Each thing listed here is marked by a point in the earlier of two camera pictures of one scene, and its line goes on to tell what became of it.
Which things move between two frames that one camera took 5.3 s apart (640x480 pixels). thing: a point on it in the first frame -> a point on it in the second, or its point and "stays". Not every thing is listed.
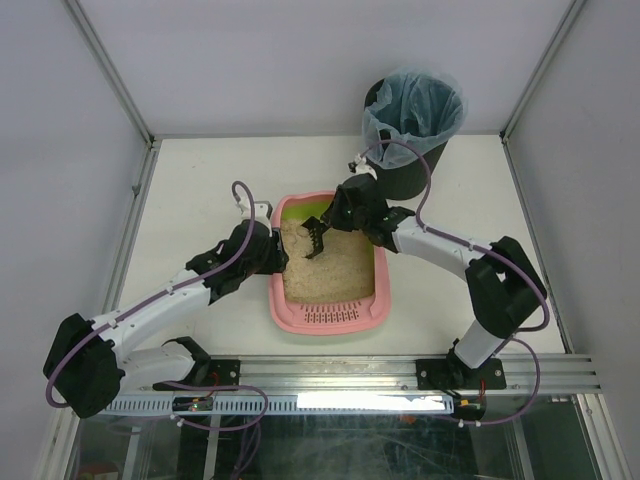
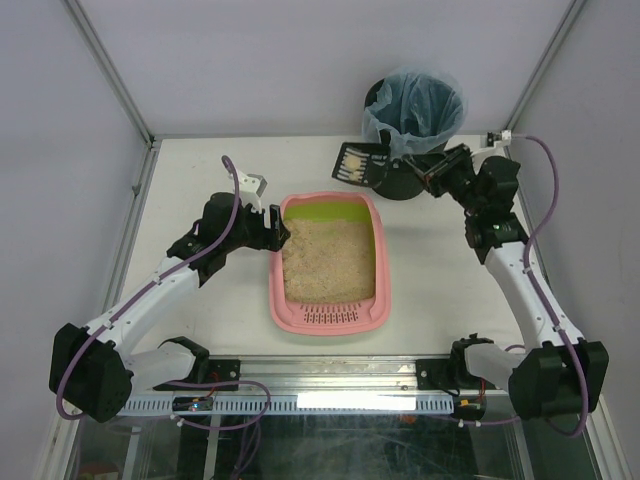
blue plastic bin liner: (420, 106) stays
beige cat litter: (344, 271) stays
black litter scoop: (316, 229) -> (364, 163)
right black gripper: (327, 220) -> (439, 167)
